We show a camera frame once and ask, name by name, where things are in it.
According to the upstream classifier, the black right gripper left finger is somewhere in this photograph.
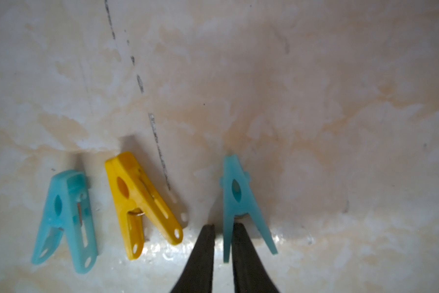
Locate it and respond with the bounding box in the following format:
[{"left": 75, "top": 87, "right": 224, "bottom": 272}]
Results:
[{"left": 171, "top": 224, "right": 216, "bottom": 293}]

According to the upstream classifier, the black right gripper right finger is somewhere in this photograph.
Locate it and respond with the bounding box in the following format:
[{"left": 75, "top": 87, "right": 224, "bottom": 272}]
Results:
[{"left": 232, "top": 223, "right": 279, "bottom": 293}]

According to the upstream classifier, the teal clothespin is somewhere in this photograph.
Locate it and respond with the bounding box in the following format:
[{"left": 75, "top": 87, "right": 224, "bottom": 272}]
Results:
[
  {"left": 220, "top": 155, "right": 278, "bottom": 263},
  {"left": 31, "top": 170, "right": 97, "bottom": 274}
]

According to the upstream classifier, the yellow clothespin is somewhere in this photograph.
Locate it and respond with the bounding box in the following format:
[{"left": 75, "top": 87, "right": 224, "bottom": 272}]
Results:
[{"left": 105, "top": 151, "right": 183, "bottom": 261}]

